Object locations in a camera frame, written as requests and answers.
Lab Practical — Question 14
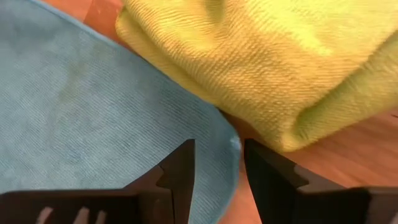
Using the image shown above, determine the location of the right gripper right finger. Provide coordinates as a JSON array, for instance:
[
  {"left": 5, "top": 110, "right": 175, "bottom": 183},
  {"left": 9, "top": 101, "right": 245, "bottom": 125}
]
[{"left": 244, "top": 139, "right": 398, "bottom": 224}]

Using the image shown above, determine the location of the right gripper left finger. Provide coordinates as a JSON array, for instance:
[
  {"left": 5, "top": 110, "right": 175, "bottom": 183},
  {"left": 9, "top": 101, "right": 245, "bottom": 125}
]
[{"left": 0, "top": 139, "right": 196, "bottom": 224}]

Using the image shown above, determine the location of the blue microfiber towel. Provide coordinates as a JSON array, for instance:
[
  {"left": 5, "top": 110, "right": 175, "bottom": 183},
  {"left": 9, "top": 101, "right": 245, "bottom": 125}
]
[{"left": 0, "top": 0, "right": 243, "bottom": 224}]

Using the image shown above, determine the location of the yellow microfiber towel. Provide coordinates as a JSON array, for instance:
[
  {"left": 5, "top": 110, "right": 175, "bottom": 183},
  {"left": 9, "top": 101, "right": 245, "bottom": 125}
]
[{"left": 115, "top": 0, "right": 398, "bottom": 154}]

